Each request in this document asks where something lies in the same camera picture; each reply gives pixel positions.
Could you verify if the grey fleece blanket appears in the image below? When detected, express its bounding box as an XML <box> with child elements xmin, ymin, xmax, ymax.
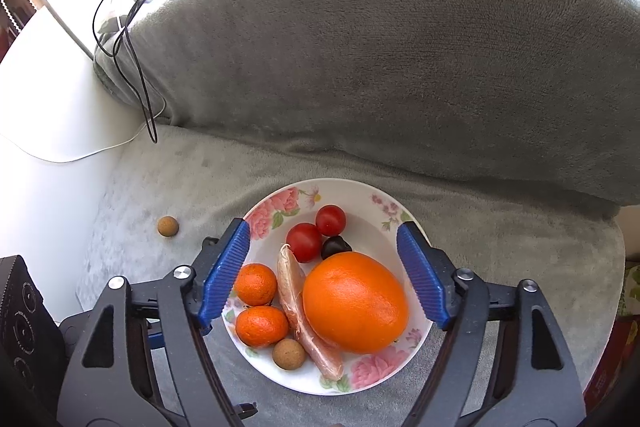
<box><xmin>75</xmin><ymin>124</ymin><xmax>628</xmax><ymax>427</ymax></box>

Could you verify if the white cable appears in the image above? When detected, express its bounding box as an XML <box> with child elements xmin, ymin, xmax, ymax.
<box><xmin>0</xmin><ymin>97</ymin><xmax>168</xmax><ymax>164</ymax></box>

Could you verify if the grey fleece cushion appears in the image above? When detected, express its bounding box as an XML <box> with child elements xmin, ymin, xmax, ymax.
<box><xmin>92</xmin><ymin>0</ymin><xmax>640</xmax><ymax>208</ymax></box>

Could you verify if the large red tomato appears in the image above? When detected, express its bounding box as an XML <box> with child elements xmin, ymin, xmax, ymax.
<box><xmin>286</xmin><ymin>223</ymin><xmax>324</xmax><ymax>264</ymax></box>

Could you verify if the plastic-wrapped sausage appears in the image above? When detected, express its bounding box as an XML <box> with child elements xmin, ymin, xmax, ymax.
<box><xmin>277</xmin><ymin>243</ymin><xmax>345</xmax><ymax>381</ymax></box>

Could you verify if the white floral plate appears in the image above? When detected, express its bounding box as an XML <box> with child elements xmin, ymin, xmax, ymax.
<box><xmin>221</xmin><ymin>178</ymin><xmax>435</xmax><ymax>396</ymax></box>

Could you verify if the large orange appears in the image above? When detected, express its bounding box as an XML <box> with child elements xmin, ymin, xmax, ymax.
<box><xmin>302</xmin><ymin>251</ymin><xmax>409</xmax><ymax>354</ymax></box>

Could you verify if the small tangerine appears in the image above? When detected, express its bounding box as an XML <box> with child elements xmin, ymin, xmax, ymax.
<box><xmin>233</xmin><ymin>263</ymin><xmax>278</xmax><ymax>307</ymax></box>

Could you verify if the large tangerine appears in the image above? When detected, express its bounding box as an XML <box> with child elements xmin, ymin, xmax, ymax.
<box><xmin>235</xmin><ymin>305</ymin><xmax>291</xmax><ymax>348</ymax></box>

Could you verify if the dark purple plum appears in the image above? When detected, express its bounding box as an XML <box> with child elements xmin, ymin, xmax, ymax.
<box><xmin>320</xmin><ymin>235</ymin><xmax>352</xmax><ymax>261</ymax></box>

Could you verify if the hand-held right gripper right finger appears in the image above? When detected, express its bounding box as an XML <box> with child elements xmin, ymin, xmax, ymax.
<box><xmin>396</xmin><ymin>221</ymin><xmax>587</xmax><ymax>427</ymax></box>

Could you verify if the black cable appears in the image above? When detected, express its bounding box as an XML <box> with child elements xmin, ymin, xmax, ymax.
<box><xmin>92</xmin><ymin>0</ymin><xmax>173</xmax><ymax>144</ymax></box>

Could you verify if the small red tomato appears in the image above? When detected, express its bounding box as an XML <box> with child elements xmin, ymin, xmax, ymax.
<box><xmin>315</xmin><ymin>204</ymin><xmax>347</xmax><ymax>237</ymax></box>

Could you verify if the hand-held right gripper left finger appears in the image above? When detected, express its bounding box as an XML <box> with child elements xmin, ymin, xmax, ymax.
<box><xmin>56</xmin><ymin>218</ymin><xmax>258</xmax><ymax>427</ymax></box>

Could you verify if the floral cloth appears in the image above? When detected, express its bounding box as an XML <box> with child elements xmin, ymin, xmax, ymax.
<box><xmin>617</xmin><ymin>257</ymin><xmax>640</xmax><ymax>318</ymax></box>

